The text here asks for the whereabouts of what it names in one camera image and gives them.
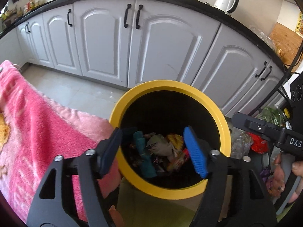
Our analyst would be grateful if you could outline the black metal rack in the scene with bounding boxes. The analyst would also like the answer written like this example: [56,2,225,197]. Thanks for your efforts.
[249,42,303,116]

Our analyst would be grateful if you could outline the condiment bottles group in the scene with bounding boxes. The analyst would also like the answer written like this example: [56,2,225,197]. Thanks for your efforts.
[1,0,40,29]

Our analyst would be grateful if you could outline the yellow red snack bag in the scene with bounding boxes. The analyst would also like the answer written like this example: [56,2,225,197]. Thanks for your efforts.
[166,134,190,172]

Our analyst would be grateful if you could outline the yellow wall poster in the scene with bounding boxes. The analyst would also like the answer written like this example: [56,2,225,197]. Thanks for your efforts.
[295,12,303,37]

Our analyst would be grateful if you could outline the green sleeve right forearm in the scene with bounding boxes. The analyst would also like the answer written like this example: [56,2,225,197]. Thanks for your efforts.
[276,203,294,222]

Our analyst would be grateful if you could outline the white electric kettle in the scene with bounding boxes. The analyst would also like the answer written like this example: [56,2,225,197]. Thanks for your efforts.
[214,0,239,14]

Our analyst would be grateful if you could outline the wooden cutting board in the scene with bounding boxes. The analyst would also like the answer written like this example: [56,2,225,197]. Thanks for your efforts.
[270,23,302,68]

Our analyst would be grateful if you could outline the pink cartoon fleece blanket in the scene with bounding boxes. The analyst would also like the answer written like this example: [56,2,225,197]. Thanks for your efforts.
[1,61,123,226]

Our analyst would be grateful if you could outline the clear plastic bag on floor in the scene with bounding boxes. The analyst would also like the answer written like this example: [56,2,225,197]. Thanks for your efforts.
[227,106,290,159]

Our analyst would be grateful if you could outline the clear plastic wrapper bundle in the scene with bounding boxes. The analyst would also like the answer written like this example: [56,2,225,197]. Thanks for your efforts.
[146,134,174,157]

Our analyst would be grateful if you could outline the blue foam net bundle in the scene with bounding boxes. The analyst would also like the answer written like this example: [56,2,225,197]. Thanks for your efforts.
[134,131,157,178]

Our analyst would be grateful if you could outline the yellow rimmed trash bin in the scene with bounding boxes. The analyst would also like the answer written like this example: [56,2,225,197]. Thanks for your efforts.
[109,80,231,200]

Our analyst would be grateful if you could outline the right hand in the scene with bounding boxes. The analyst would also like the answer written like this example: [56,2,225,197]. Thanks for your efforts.
[271,153,302,203]

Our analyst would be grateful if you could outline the white lower cabinets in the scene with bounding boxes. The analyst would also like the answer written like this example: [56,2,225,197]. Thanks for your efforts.
[1,0,283,117]

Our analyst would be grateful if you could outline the clear bag on counter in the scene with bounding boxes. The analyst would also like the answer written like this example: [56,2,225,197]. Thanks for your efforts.
[249,25,277,53]

